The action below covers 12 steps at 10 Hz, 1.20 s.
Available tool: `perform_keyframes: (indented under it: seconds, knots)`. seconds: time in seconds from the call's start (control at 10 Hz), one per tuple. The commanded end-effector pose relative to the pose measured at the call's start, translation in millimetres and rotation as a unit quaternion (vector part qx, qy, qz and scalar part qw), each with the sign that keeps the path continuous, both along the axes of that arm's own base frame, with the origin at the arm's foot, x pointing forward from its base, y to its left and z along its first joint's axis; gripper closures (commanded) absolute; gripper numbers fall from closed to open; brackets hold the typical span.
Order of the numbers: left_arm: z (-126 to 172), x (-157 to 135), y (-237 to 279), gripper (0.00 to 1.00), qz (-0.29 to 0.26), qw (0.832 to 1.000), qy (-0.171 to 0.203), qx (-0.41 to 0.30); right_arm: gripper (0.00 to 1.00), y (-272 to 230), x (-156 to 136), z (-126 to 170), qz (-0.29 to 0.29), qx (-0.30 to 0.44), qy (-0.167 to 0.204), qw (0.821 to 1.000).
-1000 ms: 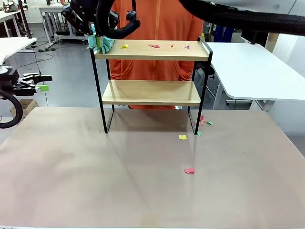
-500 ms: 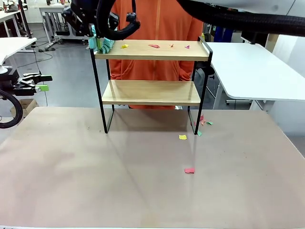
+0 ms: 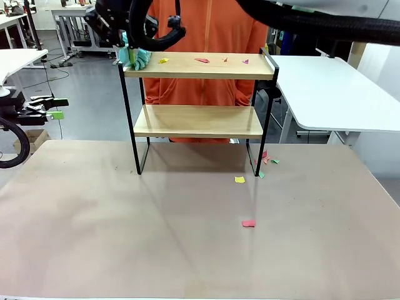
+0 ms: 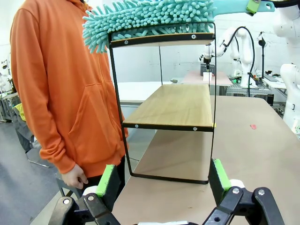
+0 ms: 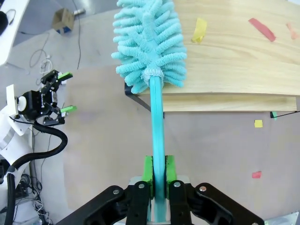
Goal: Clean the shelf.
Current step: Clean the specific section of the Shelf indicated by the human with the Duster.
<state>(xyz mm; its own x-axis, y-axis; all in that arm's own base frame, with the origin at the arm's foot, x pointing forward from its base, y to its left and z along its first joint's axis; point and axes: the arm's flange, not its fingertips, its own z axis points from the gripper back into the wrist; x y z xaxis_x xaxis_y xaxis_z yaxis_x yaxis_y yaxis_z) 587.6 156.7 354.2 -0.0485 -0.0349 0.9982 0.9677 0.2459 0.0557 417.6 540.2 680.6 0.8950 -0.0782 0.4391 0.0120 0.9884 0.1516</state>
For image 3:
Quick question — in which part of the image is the white desk with metal legs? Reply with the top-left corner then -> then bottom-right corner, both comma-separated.
51,3 -> 126,63

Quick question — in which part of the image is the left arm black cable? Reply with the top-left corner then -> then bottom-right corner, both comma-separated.
0,117 -> 31,169

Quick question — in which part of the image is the black pole with clamp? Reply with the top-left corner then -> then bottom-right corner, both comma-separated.
24,0 -> 44,53

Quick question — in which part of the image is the large white table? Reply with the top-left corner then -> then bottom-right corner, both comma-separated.
268,54 -> 400,148

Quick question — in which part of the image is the black monitor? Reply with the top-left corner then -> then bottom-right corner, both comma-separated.
315,39 -> 354,59

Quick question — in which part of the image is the black frame wooden shelf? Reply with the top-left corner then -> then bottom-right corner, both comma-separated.
117,47 -> 280,178

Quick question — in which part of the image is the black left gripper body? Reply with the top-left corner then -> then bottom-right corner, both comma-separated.
0,89 -> 31,126

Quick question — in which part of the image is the white desk with rounded corner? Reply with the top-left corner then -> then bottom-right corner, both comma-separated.
0,49 -> 49,87

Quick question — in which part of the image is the brown cardboard panel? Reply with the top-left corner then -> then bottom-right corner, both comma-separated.
349,42 -> 369,63

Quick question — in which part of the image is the person in orange jacket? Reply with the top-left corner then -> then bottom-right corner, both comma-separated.
138,0 -> 269,144

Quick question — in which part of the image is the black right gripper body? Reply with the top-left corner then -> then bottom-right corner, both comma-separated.
83,0 -> 131,44

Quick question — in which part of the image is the cardboard box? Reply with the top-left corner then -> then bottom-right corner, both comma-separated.
12,128 -> 53,156

